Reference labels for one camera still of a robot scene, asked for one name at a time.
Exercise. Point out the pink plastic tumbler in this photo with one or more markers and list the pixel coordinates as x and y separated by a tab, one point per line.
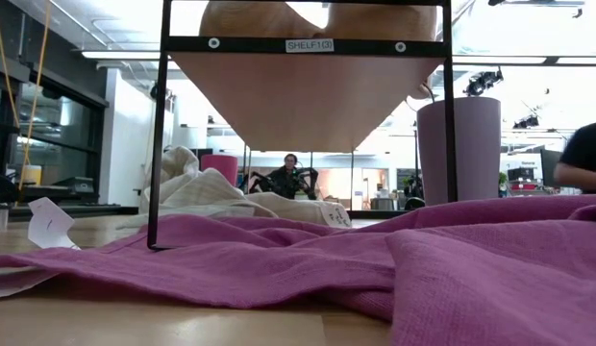
221	168

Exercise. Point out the lilac plastic tumbler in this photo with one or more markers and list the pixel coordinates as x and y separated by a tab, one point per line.
476	149

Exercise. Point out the background black robot arm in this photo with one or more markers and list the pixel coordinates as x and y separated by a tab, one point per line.
257	181
310	180

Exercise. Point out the white shelf label sticker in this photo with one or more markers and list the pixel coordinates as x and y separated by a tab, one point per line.
309	45

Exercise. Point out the person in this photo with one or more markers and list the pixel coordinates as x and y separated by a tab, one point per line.
586	154
412	192
288	180

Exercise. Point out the handwritten white fabric label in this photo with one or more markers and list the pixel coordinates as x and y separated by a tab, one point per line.
337	216

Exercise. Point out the metal pot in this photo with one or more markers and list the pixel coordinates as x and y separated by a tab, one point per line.
383	204

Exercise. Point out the magenta cloth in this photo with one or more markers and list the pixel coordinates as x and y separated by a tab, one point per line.
279	269

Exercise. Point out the white cloth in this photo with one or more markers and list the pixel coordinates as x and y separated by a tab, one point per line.
197	192

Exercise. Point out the black ceiling spotlight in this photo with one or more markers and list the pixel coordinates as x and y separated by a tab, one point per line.
526	122
480	84

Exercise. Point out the green potted plant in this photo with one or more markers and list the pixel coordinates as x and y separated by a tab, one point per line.
503	180

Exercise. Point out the ceiling light strip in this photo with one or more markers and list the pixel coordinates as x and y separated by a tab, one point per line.
500	60
125	55

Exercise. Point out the black desktop device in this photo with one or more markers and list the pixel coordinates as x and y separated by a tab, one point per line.
74	185

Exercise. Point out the black computer monitor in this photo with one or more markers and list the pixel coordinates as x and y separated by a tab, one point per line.
550	168

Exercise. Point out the white cloth tag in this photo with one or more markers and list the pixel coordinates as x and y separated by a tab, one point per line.
48	226

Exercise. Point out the yellow container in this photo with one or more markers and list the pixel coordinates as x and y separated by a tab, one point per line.
31	175

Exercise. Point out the black metal table frame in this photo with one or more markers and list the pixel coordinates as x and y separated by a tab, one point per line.
86	210

